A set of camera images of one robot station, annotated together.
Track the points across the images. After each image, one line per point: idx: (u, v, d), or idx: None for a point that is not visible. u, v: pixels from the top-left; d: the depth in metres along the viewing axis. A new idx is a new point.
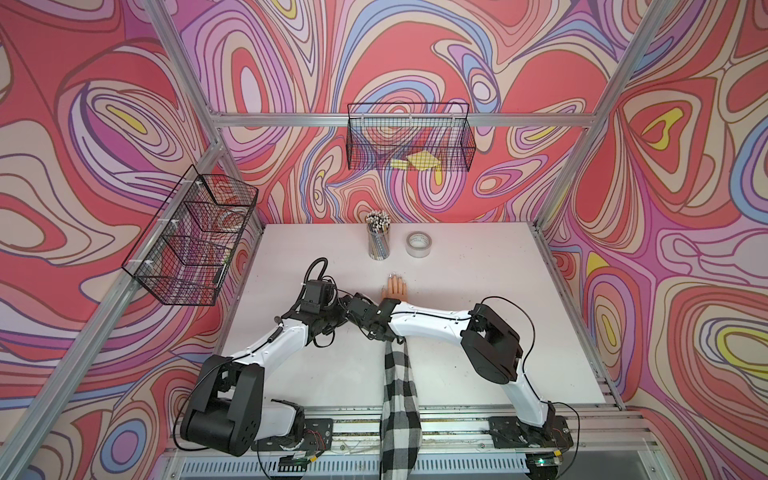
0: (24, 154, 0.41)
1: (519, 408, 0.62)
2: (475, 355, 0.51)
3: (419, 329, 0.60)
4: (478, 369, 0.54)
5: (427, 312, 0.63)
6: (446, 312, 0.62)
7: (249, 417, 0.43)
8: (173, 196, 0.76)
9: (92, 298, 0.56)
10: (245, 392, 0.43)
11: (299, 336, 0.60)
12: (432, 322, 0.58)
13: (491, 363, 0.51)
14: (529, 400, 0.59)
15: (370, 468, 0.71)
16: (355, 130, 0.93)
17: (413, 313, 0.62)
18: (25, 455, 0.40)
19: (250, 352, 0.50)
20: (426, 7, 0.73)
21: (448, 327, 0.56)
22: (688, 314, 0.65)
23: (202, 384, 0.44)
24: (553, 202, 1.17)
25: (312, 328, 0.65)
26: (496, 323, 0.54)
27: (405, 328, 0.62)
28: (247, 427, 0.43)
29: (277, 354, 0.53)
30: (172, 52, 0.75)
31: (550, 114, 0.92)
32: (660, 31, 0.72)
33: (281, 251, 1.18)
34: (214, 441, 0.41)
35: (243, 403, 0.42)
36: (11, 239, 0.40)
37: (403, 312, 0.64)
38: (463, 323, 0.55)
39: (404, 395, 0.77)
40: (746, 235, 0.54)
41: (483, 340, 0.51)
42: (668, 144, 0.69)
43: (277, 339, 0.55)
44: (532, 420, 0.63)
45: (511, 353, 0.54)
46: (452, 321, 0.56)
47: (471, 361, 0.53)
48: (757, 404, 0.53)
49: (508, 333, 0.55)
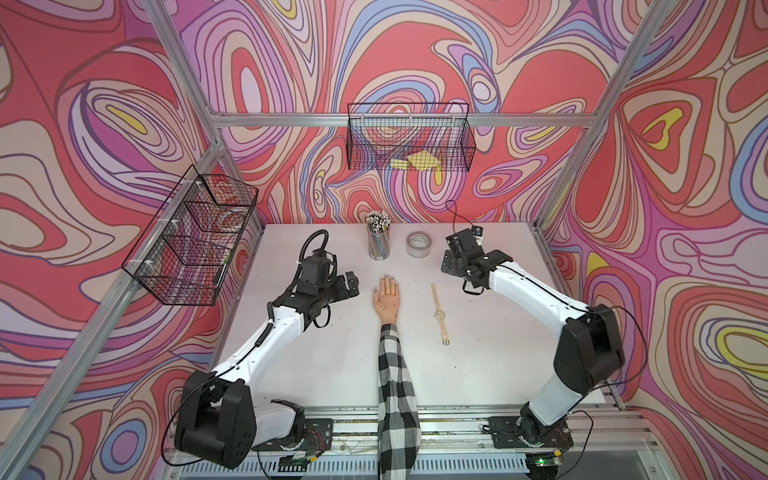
0: (25, 154, 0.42)
1: (538, 400, 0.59)
2: (569, 344, 0.46)
3: (520, 294, 0.56)
4: (559, 361, 0.50)
5: (539, 284, 0.56)
6: (562, 294, 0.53)
7: (241, 430, 0.42)
8: (173, 196, 0.76)
9: (92, 297, 0.56)
10: (232, 411, 0.40)
11: (294, 326, 0.56)
12: (540, 295, 0.53)
13: (583, 364, 0.45)
14: (560, 406, 0.57)
15: (370, 468, 0.71)
16: (355, 130, 0.93)
17: (522, 276, 0.58)
18: (25, 455, 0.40)
19: (235, 365, 0.45)
20: (426, 7, 0.73)
21: (555, 306, 0.51)
22: (688, 314, 0.65)
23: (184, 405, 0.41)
24: (553, 202, 1.17)
25: (308, 312, 0.60)
26: (611, 336, 0.47)
27: (505, 287, 0.59)
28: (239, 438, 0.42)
29: (267, 357, 0.49)
30: (172, 51, 0.75)
31: (550, 115, 0.92)
32: (660, 31, 0.72)
33: (280, 250, 1.24)
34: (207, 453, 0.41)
35: (232, 421, 0.40)
36: (11, 239, 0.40)
37: (512, 272, 0.59)
38: (574, 311, 0.49)
39: (398, 396, 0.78)
40: (746, 235, 0.54)
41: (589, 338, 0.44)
42: (668, 143, 0.69)
43: (265, 342, 0.50)
44: (540, 415, 0.64)
45: (608, 369, 0.47)
46: (561, 302, 0.51)
47: (558, 349, 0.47)
48: (758, 404, 0.53)
49: (616, 352, 0.47)
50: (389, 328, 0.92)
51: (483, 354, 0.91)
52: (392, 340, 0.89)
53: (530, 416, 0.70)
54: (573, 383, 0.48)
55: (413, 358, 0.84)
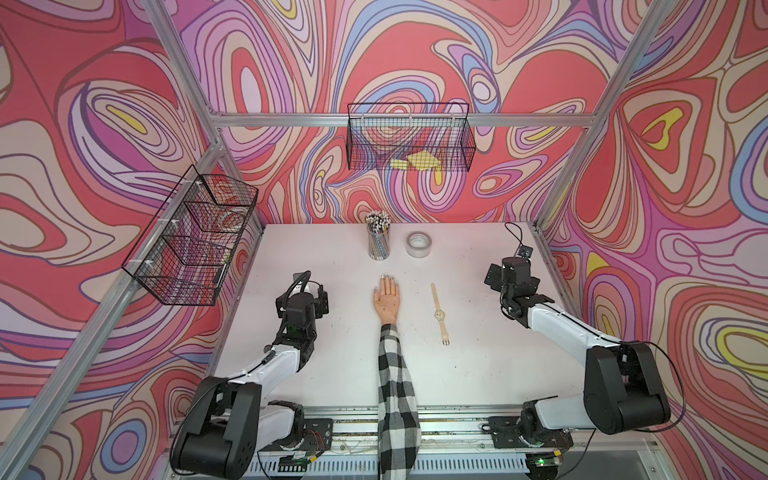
0: (25, 154, 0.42)
1: (545, 402, 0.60)
2: (595, 374, 0.45)
3: (554, 327, 0.57)
4: (589, 395, 0.47)
5: (572, 318, 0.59)
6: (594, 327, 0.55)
7: (246, 436, 0.42)
8: (173, 196, 0.76)
9: (92, 297, 0.56)
10: (242, 410, 0.43)
11: (291, 361, 0.61)
12: (572, 327, 0.54)
13: (610, 397, 0.43)
14: (566, 409, 0.57)
15: (370, 468, 0.71)
16: (355, 130, 0.93)
17: (558, 310, 0.61)
18: (24, 456, 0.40)
19: (246, 373, 0.50)
20: (427, 7, 0.73)
21: (586, 337, 0.51)
22: (688, 314, 0.65)
23: (195, 408, 0.43)
24: (553, 202, 1.17)
25: (302, 354, 0.65)
26: (646, 374, 0.44)
27: (541, 320, 0.61)
28: (242, 452, 0.42)
29: (270, 376, 0.53)
30: (172, 52, 0.75)
31: (550, 115, 0.92)
32: (660, 31, 0.72)
33: (280, 250, 1.24)
34: (208, 467, 0.40)
35: (240, 422, 0.42)
36: (12, 239, 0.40)
37: (548, 306, 0.63)
38: (604, 343, 0.48)
39: (398, 396, 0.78)
40: (746, 234, 0.54)
41: (618, 370, 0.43)
42: (668, 144, 0.69)
43: (270, 362, 0.56)
44: (541, 417, 0.64)
45: (647, 415, 0.43)
46: (593, 334, 0.51)
47: (587, 381, 0.47)
48: (758, 405, 0.53)
49: (655, 395, 0.43)
50: (388, 328, 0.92)
51: (483, 354, 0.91)
52: (392, 340, 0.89)
53: (530, 410, 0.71)
54: (603, 423, 0.45)
55: (413, 357, 0.84)
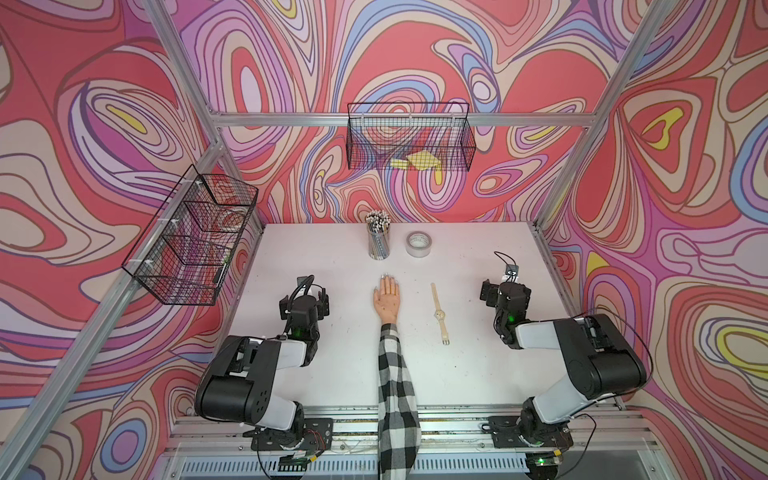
0: (23, 154, 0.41)
1: (542, 397, 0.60)
2: (566, 339, 0.51)
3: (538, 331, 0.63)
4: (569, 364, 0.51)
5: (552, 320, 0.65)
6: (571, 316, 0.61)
7: (264, 383, 0.46)
8: (173, 196, 0.76)
9: (92, 297, 0.56)
10: (265, 357, 0.48)
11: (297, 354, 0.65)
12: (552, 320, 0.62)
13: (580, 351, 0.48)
14: (562, 403, 0.58)
15: (370, 468, 0.71)
16: (355, 130, 0.93)
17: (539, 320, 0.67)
18: (24, 456, 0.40)
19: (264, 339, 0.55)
20: (427, 7, 0.73)
21: None
22: (687, 314, 0.65)
23: (220, 360, 0.48)
24: (553, 202, 1.17)
25: (307, 354, 0.70)
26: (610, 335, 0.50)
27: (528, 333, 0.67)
28: (259, 399, 0.45)
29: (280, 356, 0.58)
30: (172, 51, 0.75)
31: (550, 114, 0.92)
32: (660, 31, 0.72)
33: (280, 250, 1.24)
34: (227, 411, 0.43)
35: (262, 367, 0.47)
36: (11, 239, 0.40)
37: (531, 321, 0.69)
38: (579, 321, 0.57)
39: (398, 395, 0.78)
40: (747, 234, 0.54)
41: (582, 335, 0.50)
42: (668, 143, 0.69)
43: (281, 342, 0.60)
44: (541, 412, 0.64)
45: (621, 374, 0.46)
46: None
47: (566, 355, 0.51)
48: (758, 404, 0.53)
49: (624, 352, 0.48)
50: (388, 328, 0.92)
51: (483, 354, 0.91)
52: (391, 339, 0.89)
53: (530, 409, 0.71)
54: (586, 385, 0.47)
55: (413, 357, 0.84)
